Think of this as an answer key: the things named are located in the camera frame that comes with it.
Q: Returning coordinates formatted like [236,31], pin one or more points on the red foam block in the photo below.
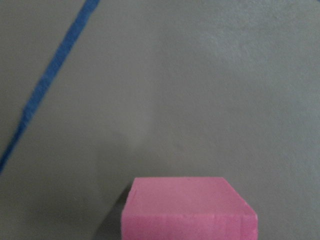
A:
[186,208]

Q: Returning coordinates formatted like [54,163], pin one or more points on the brown paper table cover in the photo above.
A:
[226,88]

